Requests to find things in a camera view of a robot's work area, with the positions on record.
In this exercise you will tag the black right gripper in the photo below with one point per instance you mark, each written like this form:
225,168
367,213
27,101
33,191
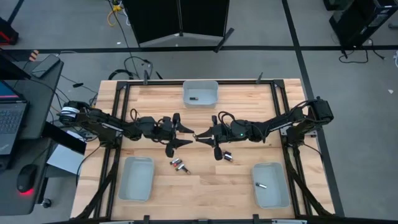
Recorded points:
228,138

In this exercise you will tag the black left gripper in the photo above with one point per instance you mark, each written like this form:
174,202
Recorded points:
163,133

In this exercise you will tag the red black AA battery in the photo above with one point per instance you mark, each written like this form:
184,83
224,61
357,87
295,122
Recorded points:
176,161

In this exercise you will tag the copper black AA battery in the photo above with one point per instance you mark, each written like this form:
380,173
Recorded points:
229,159
194,98
186,170

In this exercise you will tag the silver AA battery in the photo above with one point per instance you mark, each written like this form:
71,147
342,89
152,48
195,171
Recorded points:
261,185
227,154
179,167

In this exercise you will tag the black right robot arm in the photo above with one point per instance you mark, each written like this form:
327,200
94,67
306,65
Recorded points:
280,123

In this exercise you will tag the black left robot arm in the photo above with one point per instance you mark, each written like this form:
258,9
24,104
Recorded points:
102,123

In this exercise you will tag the grey plastic bin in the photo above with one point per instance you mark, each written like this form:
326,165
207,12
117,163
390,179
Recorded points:
205,90
273,196
136,180

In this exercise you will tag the black flat bar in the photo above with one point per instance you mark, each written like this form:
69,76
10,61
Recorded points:
65,138

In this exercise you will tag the white flat box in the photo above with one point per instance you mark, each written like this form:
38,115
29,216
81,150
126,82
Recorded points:
65,160

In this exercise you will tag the black folding screen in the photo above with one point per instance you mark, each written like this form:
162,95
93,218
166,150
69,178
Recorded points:
155,18

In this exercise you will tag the black desk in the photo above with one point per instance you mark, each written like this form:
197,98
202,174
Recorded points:
37,102

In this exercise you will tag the black smartphone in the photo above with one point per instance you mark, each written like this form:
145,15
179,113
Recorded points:
45,66

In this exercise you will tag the black computer mouse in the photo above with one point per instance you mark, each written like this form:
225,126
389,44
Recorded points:
26,179

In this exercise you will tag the black laptop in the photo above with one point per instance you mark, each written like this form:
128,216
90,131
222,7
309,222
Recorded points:
11,121

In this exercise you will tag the black computer tower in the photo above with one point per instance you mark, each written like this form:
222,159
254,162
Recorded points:
357,18

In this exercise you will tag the red black case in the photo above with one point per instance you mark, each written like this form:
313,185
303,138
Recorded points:
7,34

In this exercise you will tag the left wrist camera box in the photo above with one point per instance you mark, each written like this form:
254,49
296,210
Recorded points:
165,122

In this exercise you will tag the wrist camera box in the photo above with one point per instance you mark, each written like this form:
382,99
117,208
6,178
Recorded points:
165,122
227,127

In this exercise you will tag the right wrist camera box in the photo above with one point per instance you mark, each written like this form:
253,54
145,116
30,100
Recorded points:
227,127

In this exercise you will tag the black aluminium table frame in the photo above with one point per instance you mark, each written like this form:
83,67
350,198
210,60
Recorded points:
155,82

